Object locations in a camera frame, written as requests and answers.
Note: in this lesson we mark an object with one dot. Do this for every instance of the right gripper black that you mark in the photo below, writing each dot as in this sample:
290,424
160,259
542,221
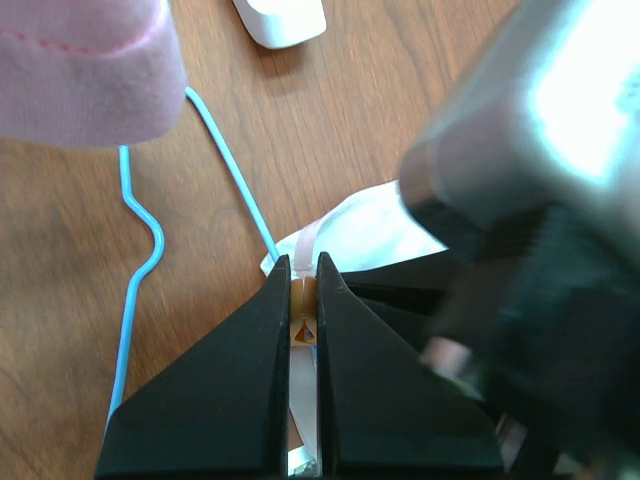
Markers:
541,328

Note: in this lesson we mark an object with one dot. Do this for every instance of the pink garment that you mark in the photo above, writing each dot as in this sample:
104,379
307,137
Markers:
89,73

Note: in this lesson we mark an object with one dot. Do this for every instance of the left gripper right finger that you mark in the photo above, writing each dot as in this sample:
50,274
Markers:
380,412

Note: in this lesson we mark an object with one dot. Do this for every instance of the clothes rack with white feet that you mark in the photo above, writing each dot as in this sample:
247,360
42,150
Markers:
280,24

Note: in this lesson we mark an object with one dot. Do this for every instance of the white pink-trimmed underwear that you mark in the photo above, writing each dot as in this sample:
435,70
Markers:
369,229

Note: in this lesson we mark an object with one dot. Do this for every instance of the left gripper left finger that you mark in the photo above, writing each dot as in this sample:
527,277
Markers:
218,411

